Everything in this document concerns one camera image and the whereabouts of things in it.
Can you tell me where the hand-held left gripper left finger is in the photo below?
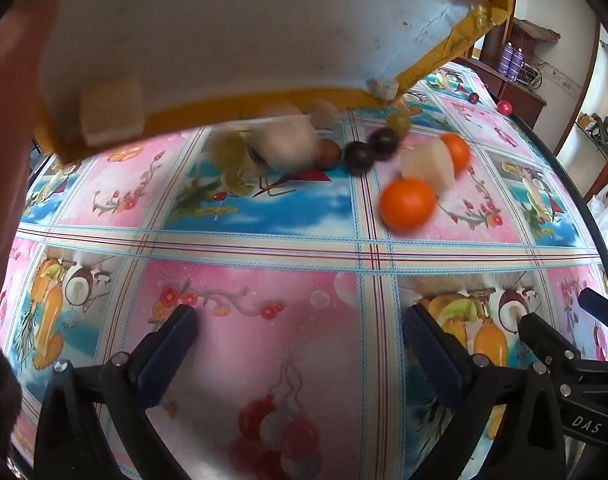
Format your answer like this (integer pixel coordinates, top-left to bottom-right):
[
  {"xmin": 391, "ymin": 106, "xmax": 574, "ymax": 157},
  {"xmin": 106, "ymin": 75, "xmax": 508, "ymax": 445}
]
[{"xmin": 34, "ymin": 304, "xmax": 201, "ymax": 480}]

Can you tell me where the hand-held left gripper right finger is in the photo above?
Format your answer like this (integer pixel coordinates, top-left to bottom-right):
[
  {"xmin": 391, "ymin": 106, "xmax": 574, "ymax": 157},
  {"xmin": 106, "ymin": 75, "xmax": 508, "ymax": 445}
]
[{"xmin": 403, "ymin": 302, "xmax": 570, "ymax": 480}]

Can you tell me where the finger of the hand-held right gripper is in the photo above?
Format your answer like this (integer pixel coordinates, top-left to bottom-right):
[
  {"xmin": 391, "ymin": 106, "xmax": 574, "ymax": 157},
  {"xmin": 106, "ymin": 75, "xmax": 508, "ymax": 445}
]
[
  {"xmin": 516, "ymin": 312, "xmax": 608, "ymax": 386},
  {"xmin": 578, "ymin": 287, "xmax": 608, "ymax": 333}
]

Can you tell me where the orange mandarin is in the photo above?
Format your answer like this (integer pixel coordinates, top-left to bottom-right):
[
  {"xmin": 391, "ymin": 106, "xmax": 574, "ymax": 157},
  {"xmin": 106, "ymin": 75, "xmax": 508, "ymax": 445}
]
[
  {"xmin": 441, "ymin": 132, "xmax": 472, "ymax": 173},
  {"xmin": 379, "ymin": 177, "xmax": 439, "ymax": 233}
]

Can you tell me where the green grape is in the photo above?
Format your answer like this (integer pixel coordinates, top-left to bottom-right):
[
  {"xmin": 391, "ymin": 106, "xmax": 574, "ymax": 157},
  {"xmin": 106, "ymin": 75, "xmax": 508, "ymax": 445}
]
[
  {"xmin": 386, "ymin": 110, "xmax": 412, "ymax": 136},
  {"xmin": 211, "ymin": 130, "xmax": 249, "ymax": 168}
]

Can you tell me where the white foam tray yellow tape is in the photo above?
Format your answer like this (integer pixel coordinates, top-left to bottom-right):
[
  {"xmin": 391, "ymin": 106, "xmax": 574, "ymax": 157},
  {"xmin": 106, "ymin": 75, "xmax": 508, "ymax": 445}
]
[{"xmin": 34, "ymin": 0, "xmax": 515, "ymax": 163}]

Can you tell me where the white plastic bag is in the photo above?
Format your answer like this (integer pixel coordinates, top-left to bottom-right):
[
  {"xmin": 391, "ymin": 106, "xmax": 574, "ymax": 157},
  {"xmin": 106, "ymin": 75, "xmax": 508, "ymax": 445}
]
[{"xmin": 586, "ymin": 180, "xmax": 608, "ymax": 261}]

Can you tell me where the printed tablecloth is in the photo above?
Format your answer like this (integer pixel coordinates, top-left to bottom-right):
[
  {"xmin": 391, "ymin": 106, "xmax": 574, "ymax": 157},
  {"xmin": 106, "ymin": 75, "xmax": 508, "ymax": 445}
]
[{"xmin": 0, "ymin": 60, "xmax": 608, "ymax": 480}]

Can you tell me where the white shelf unit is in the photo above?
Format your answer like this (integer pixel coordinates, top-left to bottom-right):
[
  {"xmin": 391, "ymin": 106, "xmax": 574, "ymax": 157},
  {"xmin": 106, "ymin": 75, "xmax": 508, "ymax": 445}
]
[{"xmin": 554, "ymin": 20, "xmax": 608, "ymax": 161}]

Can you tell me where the dark plum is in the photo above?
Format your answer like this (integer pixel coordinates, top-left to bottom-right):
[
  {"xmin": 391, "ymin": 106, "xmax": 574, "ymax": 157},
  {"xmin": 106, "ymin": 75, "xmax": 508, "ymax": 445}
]
[
  {"xmin": 344, "ymin": 141, "xmax": 375, "ymax": 176},
  {"xmin": 368, "ymin": 127, "xmax": 399, "ymax": 161}
]

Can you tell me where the wooden cabinet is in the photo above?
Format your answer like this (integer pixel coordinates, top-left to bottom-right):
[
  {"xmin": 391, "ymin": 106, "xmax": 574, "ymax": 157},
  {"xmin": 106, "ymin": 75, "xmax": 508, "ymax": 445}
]
[{"xmin": 454, "ymin": 10, "xmax": 547, "ymax": 131}]

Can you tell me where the brown round fruit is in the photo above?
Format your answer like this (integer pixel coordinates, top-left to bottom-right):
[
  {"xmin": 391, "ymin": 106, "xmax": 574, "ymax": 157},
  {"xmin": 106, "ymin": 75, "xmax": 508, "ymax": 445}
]
[{"xmin": 314, "ymin": 140, "xmax": 343, "ymax": 170}]

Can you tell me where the large pale banana chunk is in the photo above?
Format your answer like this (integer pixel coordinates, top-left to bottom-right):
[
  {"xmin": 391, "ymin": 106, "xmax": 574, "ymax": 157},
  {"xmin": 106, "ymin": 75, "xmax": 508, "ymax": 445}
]
[{"xmin": 249, "ymin": 115, "xmax": 321, "ymax": 170}]

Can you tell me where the pale round chunk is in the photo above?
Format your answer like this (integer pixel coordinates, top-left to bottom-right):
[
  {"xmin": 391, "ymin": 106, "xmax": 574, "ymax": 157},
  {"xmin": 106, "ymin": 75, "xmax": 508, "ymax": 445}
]
[{"xmin": 309, "ymin": 100, "xmax": 339, "ymax": 128}]

